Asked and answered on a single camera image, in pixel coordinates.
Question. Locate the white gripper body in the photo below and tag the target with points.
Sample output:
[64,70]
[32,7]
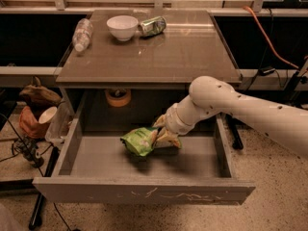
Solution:
[170,119]

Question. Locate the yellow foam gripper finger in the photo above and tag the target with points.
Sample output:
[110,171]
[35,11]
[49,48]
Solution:
[166,138]
[160,121]

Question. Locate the green rice chip bag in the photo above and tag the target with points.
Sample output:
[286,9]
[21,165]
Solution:
[140,141]

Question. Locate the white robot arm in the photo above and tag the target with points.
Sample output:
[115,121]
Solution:
[209,96]

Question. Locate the grey cabinet with table top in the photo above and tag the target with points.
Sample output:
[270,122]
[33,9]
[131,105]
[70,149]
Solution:
[156,70]

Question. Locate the open grey top drawer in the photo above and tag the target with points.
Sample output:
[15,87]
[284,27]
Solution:
[94,166]

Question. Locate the brown and orange cloth bag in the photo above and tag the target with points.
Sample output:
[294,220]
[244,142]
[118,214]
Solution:
[38,99]

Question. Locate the roll of tan tape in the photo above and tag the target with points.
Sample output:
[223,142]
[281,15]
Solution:
[118,98]

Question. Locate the green soda can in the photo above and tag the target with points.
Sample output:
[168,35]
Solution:
[153,26]

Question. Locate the black power adapter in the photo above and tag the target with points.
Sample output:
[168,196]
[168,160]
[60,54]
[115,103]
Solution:
[265,71]

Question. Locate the clear plastic container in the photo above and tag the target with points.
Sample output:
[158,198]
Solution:
[59,126]

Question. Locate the white ceramic bowl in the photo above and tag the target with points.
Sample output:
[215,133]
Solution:
[122,27]

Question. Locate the white cup on floor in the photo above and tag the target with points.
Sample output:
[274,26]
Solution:
[47,115]

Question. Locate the clear plastic water bottle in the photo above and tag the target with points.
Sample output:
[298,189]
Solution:
[82,35]

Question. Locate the black stand leg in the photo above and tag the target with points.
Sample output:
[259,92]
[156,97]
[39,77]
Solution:
[35,220]

